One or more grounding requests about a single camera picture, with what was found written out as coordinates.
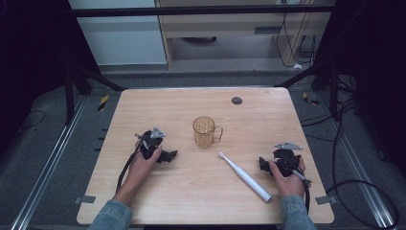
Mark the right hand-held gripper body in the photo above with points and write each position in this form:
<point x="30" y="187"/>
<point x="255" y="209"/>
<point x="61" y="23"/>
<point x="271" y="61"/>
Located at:
<point x="287" y="161"/>

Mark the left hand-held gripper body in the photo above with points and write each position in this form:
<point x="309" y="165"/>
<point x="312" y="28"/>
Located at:
<point x="148" y="143"/>

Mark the white electric toothbrush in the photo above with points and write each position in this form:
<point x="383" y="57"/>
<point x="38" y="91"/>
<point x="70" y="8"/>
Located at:
<point x="247" y="179"/>

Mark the amber transparent cup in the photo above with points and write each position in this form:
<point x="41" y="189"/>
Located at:
<point x="204" y="134"/>

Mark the person's right hand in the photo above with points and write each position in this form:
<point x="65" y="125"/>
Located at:
<point x="290" y="187"/>

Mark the person's left hand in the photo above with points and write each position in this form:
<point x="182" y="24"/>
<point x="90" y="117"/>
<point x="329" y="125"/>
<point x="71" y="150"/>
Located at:
<point x="139" y="171"/>

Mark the yellow black tape strip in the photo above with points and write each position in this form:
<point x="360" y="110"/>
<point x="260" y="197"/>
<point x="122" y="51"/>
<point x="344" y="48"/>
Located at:
<point x="310" y="99"/>
<point x="103" y="103"/>

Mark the grey round table grommet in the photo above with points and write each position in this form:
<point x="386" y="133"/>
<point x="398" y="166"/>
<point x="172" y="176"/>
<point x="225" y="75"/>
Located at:
<point x="236" y="100"/>

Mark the white plug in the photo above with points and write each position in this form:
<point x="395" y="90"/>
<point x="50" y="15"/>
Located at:
<point x="297" y="66"/>

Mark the white cabinet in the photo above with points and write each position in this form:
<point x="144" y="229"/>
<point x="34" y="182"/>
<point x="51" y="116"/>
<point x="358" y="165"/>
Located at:
<point x="121" y="38"/>

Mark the black curtain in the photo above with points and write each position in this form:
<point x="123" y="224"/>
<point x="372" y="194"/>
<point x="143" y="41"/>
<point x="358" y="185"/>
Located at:
<point x="32" y="48"/>
<point x="376" y="64"/>

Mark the black horizontal bar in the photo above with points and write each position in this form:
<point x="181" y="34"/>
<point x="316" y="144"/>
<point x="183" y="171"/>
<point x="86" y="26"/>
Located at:
<point x="191" y="11"/>

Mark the light wooden desk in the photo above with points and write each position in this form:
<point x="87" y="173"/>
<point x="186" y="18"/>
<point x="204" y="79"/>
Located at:
<point x="223" y="24"/>

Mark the grey table bracket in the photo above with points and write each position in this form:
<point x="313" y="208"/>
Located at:
<point x="325" y="200"/>
<point x="84" y="199"/>

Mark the aluminium floor rail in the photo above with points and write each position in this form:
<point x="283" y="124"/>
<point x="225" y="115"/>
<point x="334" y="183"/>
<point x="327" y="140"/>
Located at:
<point x="357" y="166"/>
<point x="51" y="159"/>

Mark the black frame post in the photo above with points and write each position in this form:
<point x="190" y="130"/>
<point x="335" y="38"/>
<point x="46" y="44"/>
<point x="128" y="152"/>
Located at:
<point x="334" y="92"/>
<point x="69" y="96"/>

